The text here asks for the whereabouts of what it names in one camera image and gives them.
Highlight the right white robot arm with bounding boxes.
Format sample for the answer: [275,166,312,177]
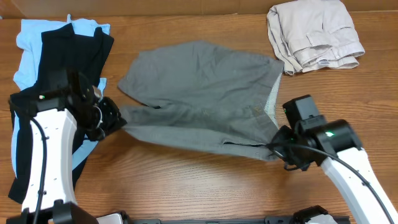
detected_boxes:
[267,119,397,223]

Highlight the light blue shirt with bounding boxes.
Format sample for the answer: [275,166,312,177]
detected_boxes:
[11,14,111,176]

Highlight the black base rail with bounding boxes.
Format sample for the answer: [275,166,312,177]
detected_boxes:
[93,215,351,224]

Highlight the folded beige trousers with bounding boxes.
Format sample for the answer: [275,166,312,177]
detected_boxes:
[267,0,365,75]

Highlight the grey shorts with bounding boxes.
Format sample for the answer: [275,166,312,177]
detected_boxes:
[118,41,284,161]

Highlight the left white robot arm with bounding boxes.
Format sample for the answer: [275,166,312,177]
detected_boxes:
[6,88,131,224]

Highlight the black shirt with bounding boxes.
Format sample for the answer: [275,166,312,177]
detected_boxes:
[8,24,114,203]

